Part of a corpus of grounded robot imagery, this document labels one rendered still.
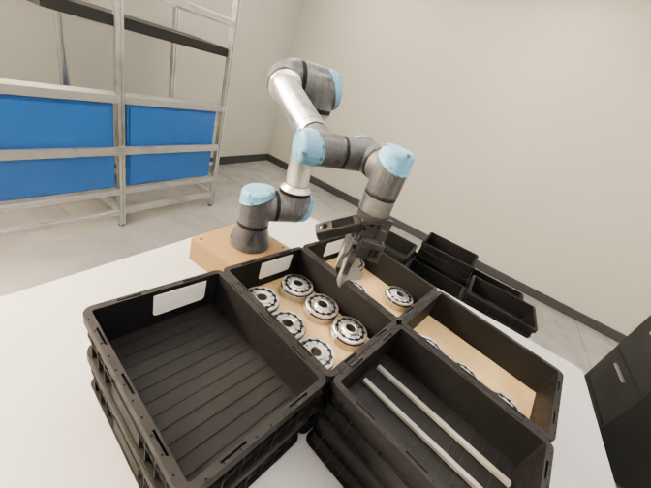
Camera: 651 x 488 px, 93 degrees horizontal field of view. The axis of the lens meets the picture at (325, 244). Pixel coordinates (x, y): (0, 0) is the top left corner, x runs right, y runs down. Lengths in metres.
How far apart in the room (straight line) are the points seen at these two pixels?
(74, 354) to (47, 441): 0.20
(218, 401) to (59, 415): 0.33
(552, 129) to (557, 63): 0.57
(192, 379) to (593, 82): 3.78
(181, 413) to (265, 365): 0.20
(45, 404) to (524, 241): 3.87
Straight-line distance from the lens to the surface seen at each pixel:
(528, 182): 3.86
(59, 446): 0.86
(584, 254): 4.07
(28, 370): 0.98
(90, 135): 2.44
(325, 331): 0.90
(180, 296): 0.82
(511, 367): 1.17
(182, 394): 0.73
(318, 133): 0.69
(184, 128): 2.75
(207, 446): 0.69
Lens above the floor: 1.45
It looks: 28 degrees down
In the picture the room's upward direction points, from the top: 20 degrees clockwise
